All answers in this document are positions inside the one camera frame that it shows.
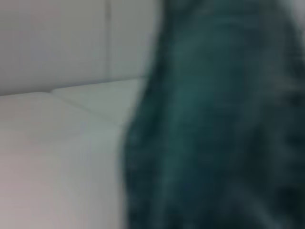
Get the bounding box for blue denim shorts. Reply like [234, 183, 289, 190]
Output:
[121, 0, 305, 229]

